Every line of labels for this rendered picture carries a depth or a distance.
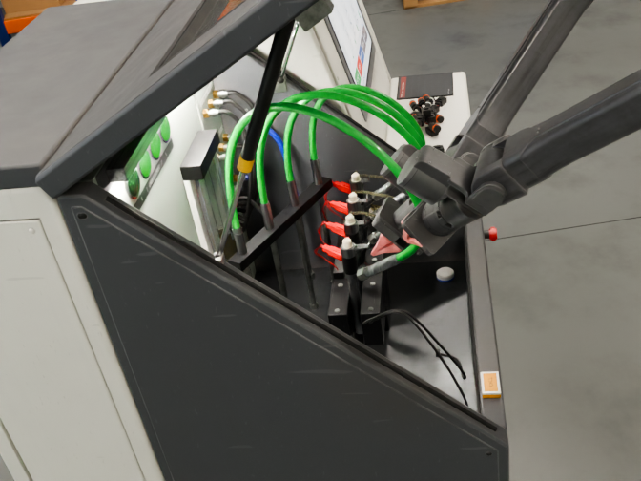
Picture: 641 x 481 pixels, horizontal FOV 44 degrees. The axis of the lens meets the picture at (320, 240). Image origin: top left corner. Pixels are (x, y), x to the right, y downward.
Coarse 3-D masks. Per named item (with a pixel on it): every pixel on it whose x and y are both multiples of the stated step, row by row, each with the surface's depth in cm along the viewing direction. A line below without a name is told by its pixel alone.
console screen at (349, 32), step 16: (336, 0) 188; (352, 0) 208; (336, 16) 183; (352, 16) 202; (336, 32) 178; (352, 32) 196; (368, 32) 219; (336, 48) 176; (352, 48) 191; (368, 48) 212; (352, 64) 186; (368, 64) 206; (352, 80) 182; (368, 80) 201
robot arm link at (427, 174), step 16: (416, 160) 108; (432, 160) 107; (448, 160) 108; (464, 160) 110; (400, 176) 112; (416, 176) 108; (432, 176) 108; (448, 176) 107; (464, 176) 108; (416, 192) 110; (432, 192) 109; (464, 192) 107; (480, 192) 103; (496, 192) 102; (480, 208) 106
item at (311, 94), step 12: (300, 96) 138; (312, 96) 138; (324, 96) 138; (336, 96) 138; (348, 96) 138; (360, 108) 139; (372, 108) 138; (384, 120) 139; (264, 132) 143; (264, 144) 145; (264, 180) 150; (264, 192) 150; (264, 204) 152; (264, 216) 153; (372, 240) 154
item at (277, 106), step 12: (276, 108) 125; (288, 108) 124; (300, 108) 123; (312, 108) 122; (240, 120) 130; (324, 120) 122; (336, 120) 121; (240, 132) 132; (348, 132) 121; (360, 132) 121; (228, 144) 135; (372, 144) 120; (228, 156) 136; (384, 156) 120; (228, 168) 138; (396, 168) 121; (228, 180) 140; (228, 192) 141; (408, 192) 122; (228, 204) 143; (240, 228) 146; (408, 252) 129
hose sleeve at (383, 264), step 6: (390, 258) 132; (396, 258) 131; (372, 264) 135; (378, 264) 134; (384, 264) 132; (390, 264) 132; (396, 264) 132; (366, 270) 136; (372, 270) 135; (378, 270) 134; (366, 276) 136
